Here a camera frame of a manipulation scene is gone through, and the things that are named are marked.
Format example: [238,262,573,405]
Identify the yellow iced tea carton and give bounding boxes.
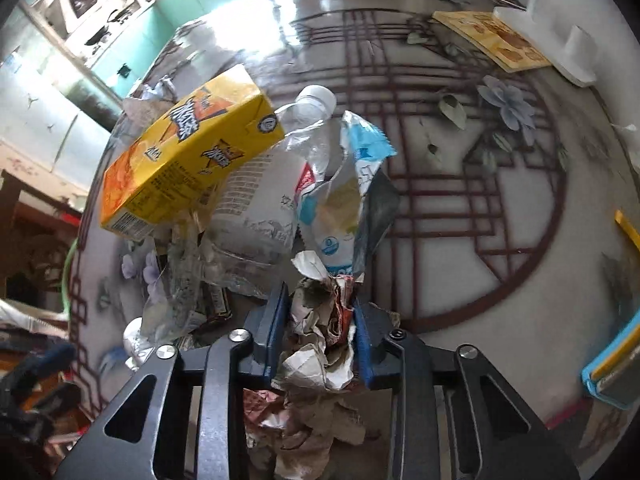
[100,64,284,240]

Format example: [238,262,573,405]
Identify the yellow stick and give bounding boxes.
[614,209,640,250]

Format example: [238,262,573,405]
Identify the paper wad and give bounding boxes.
[243,250,366,479]

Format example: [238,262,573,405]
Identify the yellow picture book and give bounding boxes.
[433,11,551,73]

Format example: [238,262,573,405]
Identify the red green-rimmed trash bin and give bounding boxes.
[61,238,78,321]

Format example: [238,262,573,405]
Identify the clear plastic wrap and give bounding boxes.
[122,214,270,363]

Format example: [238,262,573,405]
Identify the blue white snack bag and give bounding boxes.
[298,110,399,280]

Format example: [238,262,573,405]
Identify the white plastic rack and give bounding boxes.
[492,0,598,88]

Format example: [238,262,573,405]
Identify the white refrigerator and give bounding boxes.
[1,9,120,194]

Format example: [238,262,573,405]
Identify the clear plastic bottle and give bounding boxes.
[208,84,336,263]

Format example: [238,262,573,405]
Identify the blue yellow box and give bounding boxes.
[580,312,639,410]

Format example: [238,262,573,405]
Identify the teal kitchen cabinets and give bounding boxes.
[88,0,233,98]

